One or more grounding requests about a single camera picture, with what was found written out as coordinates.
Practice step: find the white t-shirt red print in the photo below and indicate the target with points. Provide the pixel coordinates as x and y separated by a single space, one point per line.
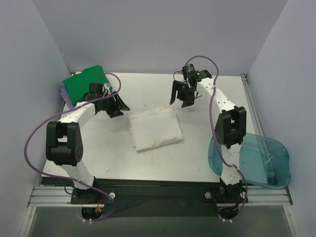
154 128

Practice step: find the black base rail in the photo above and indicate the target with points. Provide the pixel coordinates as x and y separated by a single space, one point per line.
138 198

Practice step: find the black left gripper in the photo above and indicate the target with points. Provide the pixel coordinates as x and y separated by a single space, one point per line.
112 105

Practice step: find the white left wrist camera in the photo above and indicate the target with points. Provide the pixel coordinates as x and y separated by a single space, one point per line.
108 86

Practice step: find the teal plastic bin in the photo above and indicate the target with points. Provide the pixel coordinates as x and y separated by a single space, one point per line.
263 162

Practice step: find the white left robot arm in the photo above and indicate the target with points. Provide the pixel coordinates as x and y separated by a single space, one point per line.
64 144

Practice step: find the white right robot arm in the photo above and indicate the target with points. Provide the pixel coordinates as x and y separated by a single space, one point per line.
228 121

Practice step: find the aluminium frame rail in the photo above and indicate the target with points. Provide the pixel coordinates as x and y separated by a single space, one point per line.
130 153

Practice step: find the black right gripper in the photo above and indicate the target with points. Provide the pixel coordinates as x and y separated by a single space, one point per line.
184 91

